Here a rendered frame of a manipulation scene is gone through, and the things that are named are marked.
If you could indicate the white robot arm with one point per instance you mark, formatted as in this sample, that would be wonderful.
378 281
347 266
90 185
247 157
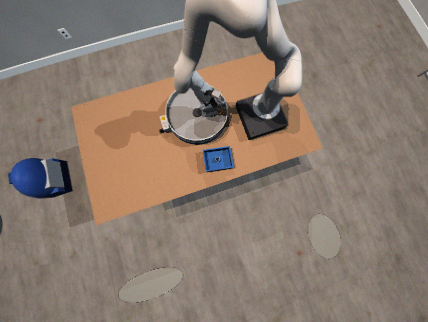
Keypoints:
243 19

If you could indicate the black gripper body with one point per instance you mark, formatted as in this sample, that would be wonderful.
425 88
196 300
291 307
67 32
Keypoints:
200 93

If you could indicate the blue open crate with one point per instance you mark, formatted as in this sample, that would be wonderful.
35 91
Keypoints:
224 153

